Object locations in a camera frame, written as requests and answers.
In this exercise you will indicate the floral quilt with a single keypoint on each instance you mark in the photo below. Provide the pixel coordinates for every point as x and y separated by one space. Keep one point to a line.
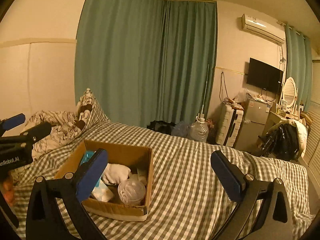
57 127

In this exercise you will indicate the white blue tissue pack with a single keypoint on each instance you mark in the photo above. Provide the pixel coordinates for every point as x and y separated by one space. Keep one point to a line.
103 192

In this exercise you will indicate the cream padded jacket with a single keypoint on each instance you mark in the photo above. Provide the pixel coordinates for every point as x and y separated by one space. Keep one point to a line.
301 132

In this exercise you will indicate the green checked bed sheet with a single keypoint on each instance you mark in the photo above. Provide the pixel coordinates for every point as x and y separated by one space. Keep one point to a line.
190 180

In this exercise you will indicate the cardboard box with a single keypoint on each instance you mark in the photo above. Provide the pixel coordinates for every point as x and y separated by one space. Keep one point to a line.
130 211

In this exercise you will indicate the clear plastic bag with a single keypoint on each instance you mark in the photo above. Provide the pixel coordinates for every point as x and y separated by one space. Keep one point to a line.
240 97

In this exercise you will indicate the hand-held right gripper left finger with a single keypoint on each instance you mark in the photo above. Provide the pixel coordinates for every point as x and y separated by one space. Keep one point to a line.
91 177

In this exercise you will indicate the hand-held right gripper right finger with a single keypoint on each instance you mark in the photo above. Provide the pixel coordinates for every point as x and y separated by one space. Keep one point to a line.
225 175

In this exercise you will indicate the white mop stick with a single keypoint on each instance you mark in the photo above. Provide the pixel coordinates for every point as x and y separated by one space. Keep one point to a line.
205 92

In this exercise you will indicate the white dressing table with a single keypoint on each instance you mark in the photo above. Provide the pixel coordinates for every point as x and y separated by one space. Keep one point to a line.
273 118

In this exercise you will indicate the pale blue plastic hanger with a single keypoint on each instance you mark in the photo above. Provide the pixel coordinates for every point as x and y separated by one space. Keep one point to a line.
87 158

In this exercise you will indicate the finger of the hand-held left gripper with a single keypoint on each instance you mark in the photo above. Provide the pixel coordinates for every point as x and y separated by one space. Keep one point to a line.
12 122
37 131

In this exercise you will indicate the white ribbed suitcase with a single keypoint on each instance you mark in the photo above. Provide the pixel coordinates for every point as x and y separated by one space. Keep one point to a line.
228 127

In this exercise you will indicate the floral patterned bag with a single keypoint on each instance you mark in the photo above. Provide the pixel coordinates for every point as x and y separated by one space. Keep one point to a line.
212 127

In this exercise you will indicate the black wall television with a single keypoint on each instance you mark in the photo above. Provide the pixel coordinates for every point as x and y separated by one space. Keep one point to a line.
265 76

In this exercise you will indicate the white air conditioner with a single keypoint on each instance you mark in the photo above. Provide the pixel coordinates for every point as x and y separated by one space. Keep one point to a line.
262 28

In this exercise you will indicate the blue plastic bag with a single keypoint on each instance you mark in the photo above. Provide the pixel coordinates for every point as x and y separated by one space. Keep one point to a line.
182 129

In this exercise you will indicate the small grey fridge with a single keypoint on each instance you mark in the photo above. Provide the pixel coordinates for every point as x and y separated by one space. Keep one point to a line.
252 127

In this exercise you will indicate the green curtain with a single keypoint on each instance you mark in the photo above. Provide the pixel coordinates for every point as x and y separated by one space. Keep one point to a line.
190 62
297 67
120 55

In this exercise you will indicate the person's left hand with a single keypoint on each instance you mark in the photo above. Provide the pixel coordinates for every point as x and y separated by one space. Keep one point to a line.
10 190

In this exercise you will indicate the white oval mirror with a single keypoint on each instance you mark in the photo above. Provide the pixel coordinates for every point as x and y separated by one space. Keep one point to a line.
290 92

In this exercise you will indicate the large clear water bottle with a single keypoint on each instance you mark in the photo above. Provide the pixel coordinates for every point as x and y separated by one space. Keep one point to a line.
198 131

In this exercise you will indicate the black bag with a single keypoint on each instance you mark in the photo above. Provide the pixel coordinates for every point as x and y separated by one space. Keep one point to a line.
161 127

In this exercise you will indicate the white louvred wardrobe door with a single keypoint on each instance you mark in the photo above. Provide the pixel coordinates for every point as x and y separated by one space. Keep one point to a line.
315 130

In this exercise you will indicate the round clear plastic tub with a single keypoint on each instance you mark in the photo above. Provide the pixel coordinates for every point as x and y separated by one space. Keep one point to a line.
132 192

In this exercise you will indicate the brown white patterned pillow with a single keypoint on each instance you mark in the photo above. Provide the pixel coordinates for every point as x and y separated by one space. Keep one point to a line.
86 110

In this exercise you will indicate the small photo frame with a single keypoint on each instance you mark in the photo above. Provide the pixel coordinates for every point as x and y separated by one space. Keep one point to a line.
283 104

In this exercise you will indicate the black garment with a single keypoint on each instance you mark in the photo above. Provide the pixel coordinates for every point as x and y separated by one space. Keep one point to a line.
280 142

